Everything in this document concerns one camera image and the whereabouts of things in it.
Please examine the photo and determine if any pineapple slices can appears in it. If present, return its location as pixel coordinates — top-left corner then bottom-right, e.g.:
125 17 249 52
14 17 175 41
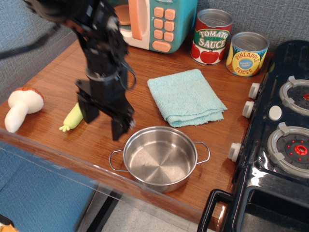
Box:
226 31 269 77

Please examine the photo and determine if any stainless steel pot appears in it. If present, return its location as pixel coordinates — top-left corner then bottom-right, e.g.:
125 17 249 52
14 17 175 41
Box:
120 126 201 193

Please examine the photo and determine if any black toy stove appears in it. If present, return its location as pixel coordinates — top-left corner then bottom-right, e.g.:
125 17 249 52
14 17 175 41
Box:
198 40 309 232

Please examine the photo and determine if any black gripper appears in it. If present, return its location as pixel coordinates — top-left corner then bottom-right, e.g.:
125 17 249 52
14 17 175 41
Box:
76 69 135 141

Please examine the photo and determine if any spoon with green handle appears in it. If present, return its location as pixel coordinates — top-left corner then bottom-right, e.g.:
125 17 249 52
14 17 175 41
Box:
59 103 83 132

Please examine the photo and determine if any tomato sauce can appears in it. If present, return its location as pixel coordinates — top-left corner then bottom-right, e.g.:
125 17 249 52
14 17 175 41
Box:
191 8 233 65

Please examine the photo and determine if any teal toy microwave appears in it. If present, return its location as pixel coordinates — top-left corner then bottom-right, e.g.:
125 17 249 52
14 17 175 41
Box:
108 0 197 54

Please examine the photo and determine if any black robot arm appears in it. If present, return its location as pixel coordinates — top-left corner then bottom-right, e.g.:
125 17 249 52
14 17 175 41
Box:
25 0 135 141

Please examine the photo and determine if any folded light blue napkin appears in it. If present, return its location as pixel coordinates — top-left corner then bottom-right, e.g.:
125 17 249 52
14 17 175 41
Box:
147 69 227 128

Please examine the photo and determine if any orange object at corner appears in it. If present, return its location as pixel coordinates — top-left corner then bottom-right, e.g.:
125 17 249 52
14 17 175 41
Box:
0 223 19 232

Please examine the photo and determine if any white plush mushroom toy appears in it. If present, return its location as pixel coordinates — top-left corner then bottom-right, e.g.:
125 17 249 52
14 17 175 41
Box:
4 87 44 133

